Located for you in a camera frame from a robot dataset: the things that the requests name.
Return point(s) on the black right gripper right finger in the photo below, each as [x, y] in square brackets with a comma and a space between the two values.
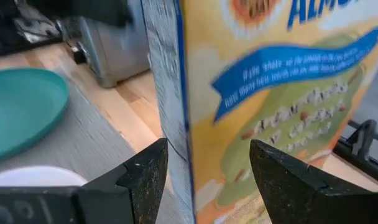
[285, 189]

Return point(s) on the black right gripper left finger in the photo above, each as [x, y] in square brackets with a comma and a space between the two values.
[136, 193]

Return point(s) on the honey bunches cereal box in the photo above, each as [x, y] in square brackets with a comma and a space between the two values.
[270, 93]

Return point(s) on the grey woven placemat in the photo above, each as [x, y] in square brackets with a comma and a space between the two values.
[92, 140]

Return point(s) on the black clamp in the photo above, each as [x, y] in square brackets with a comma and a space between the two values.
[363, 137]

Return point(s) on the white bowl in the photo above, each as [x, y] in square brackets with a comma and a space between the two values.
[36, 177]

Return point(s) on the teal plate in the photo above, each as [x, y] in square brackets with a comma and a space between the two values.
[24, 112]

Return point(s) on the stainless steel four-slot toaster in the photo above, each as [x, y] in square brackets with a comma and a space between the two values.
[120, 53]

